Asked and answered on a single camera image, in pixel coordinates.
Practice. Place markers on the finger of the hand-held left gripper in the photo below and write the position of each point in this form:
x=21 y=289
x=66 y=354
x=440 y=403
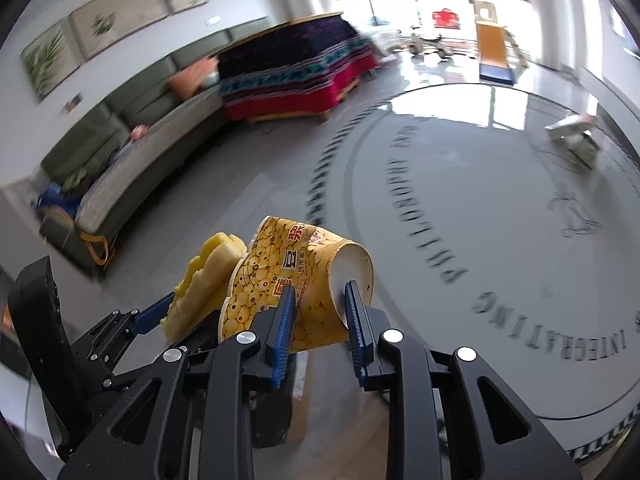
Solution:
x=150 y=362
x=150 y=317

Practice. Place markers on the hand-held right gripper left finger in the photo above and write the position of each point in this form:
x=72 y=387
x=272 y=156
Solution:
x=285 y=330

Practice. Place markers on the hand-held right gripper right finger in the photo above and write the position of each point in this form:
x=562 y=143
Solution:
x=354 y=325

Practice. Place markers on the pale yellow sponge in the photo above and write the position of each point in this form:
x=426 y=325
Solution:
x=205 y=285

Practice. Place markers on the yellow printed paper cup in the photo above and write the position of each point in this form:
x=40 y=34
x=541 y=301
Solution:
x=280 y=265

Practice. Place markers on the blue cloth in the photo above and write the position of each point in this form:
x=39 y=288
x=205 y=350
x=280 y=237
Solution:
x=55 y=197

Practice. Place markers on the small pink item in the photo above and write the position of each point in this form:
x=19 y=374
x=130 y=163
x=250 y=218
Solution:
x=139 y=132

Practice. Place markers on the green sofa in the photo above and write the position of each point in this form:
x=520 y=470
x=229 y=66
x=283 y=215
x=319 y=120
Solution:
x=150 y=125

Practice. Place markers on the orange cushion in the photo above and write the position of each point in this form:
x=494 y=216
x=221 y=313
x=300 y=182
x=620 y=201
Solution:
x=192 y=77

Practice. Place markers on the table with patterned blanket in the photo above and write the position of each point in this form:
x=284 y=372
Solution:
x=295 y=75

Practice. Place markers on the framed green leaf painting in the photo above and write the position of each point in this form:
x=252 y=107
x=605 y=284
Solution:
x=47 y=62

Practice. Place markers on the white paper package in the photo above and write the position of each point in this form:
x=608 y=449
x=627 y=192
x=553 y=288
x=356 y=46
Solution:
x=572 y=137

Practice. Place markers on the ride-on toy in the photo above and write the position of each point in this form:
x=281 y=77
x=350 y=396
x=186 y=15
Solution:
x=430 y=44

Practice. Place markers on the wide framed plant painting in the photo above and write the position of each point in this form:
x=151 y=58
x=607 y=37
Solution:
x=117 y=17

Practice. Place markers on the yellow children's slide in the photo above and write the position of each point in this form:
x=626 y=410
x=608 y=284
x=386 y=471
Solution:
x=492 y=45

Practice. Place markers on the white play tent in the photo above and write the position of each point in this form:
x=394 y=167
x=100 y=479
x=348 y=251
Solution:
x=445 y=10

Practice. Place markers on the small wall socket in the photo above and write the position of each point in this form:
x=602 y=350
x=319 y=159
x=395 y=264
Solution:
x=73 y=102

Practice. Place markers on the white wall switch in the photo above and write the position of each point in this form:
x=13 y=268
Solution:
x=214 y=20

